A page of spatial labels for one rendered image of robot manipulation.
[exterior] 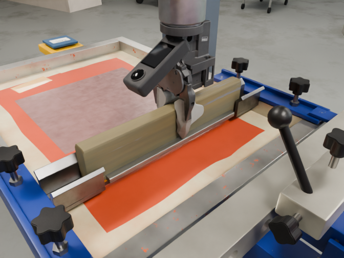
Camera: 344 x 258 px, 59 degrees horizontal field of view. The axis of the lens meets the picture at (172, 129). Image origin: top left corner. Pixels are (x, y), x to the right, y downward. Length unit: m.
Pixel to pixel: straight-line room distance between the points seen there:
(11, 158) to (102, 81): 0.49
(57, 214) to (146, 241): 0.12
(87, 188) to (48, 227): 0.13
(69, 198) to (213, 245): 0.23
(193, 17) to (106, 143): 0.23
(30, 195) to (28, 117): 0.33
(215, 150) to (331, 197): 0.29
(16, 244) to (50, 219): 1.43
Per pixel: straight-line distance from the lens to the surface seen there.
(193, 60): 0.54
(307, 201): 0.39
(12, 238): 1.86
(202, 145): 0.64
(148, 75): 0.48
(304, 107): 0.74
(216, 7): 1.40
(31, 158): 0.67
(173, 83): 0.53
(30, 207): 0.50
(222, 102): 0.66
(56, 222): 0.38
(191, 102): 0.52
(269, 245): 0.54
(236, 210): 0.41
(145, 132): 0.53
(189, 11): 0.48
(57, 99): 0.86
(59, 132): 0.72
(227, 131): 0.69
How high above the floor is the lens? 1.34
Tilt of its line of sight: 34 degrees down
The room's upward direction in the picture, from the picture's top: straight up
